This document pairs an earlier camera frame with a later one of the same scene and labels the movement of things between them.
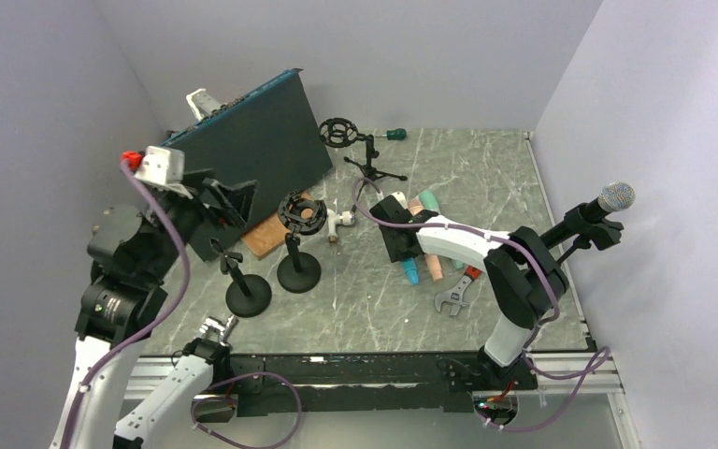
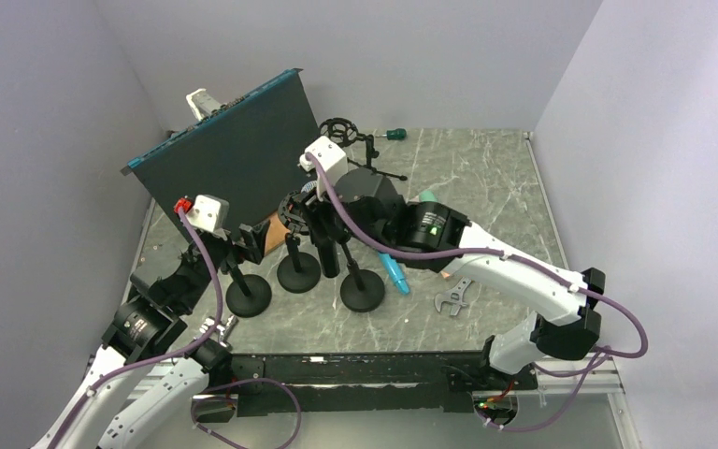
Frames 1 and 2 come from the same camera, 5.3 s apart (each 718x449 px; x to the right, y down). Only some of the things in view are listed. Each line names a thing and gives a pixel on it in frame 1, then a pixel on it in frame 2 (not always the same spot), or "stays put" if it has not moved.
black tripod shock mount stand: x=337 y=132 stays put
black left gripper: x=238 y=198 to x=255 y=238
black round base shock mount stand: x=299 y=272 stays put
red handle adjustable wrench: x=456 y=295 stays put
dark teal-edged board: x=251 y=155 stays put
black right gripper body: x=395 y=253 to x=324 y=217
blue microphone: x=410 y=267 to x=395 y=272
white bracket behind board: x=203 y=103 stays put
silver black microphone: x=612 y=197 to x=327 y=248
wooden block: x=271 y=234 stays put
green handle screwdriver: x=398 y=134 stays put
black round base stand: x=602 y=233 to x=362 y=290
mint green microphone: x=430 y=202 stays put
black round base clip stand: x=244 y=299 stays put
